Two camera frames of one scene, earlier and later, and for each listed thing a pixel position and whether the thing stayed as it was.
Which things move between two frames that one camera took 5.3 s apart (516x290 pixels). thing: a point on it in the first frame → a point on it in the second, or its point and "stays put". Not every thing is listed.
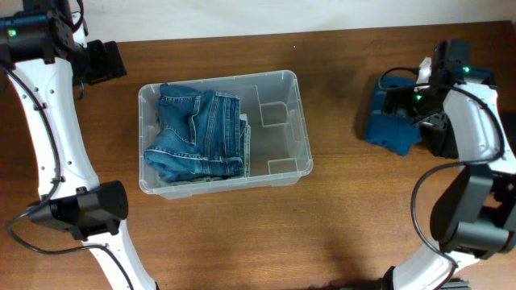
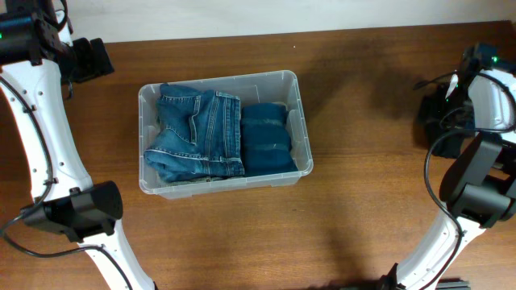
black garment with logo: [438, 136] stays put
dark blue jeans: [201, 136] stays put
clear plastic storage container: [222, 135] stays put
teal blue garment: [397, 132] → [265, 139]
